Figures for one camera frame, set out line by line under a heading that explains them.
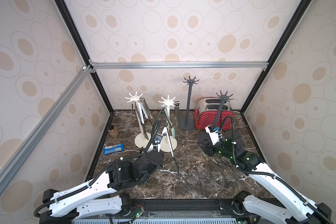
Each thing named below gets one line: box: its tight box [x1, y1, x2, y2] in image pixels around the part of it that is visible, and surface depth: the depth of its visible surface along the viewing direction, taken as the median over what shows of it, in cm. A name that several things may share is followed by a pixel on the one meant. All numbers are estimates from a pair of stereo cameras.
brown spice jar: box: [107, 124, 119, 138], surface depth 100 cm
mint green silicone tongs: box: [157, 104, 176, 139], surface depth 74 cm
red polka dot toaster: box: [194, 97, 235, 130], surface depth 101 cm
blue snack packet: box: [103, 143, 124, 155], surface depth 98 cm
